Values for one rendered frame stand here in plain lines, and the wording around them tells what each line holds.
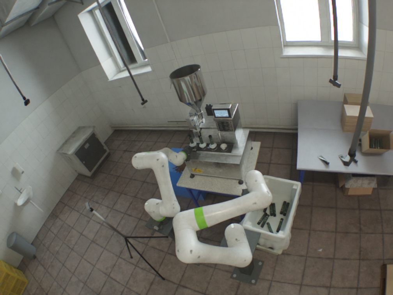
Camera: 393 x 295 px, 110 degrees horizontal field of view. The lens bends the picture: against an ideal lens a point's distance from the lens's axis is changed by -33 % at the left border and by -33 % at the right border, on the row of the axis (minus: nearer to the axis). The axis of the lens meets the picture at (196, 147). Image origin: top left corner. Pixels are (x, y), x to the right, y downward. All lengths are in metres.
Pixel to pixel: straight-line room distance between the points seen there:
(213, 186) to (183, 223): 1.08
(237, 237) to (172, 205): 0.55
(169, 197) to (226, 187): 0.71
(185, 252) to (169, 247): 1.79
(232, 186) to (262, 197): 1.01
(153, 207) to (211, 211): 0.69
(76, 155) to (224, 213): 3.57
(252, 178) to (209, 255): 0.46
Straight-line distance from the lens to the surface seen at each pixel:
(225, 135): 1.92
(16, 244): 4.49
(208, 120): 2.07
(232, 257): 1.18
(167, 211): 1.56
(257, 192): 1.05
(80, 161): 4.31
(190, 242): 1.00
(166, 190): 1.48
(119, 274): 3.02
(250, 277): 2.40
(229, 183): 2.04
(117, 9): 4.28
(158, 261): 2.76
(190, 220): 1.04
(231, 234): 1.32
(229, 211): 1.03
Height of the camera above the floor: 2.37
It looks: 40 degrees down
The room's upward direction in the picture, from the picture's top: 22 degrees counter-clockwise
